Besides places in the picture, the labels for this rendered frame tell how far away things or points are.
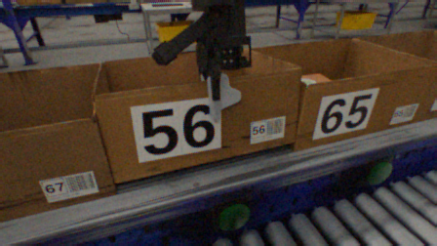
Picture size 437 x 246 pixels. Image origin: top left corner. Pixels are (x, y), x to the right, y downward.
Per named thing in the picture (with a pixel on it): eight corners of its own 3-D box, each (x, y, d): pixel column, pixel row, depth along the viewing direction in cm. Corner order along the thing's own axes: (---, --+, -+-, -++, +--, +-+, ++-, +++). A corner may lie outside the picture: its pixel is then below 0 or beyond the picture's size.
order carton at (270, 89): (112, 184, 47) (89, 97, 39) (115, 121, 72) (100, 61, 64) (297, 142, 58) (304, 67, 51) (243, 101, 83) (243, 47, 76)
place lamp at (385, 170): (367, 189, 64) (376, 168, 60) (363, 185, 65) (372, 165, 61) (388, 183, 66) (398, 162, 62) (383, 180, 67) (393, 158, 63)
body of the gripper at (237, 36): (253, 70, 44) (249, -6, 41) (205, 77, 42) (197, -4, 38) (236, 68, 51) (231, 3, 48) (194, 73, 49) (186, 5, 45)
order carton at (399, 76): (294, 153, 59) (306, 85, 51) (242, 101, 83) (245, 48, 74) (416, 123, 71) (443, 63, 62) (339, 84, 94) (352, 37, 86)
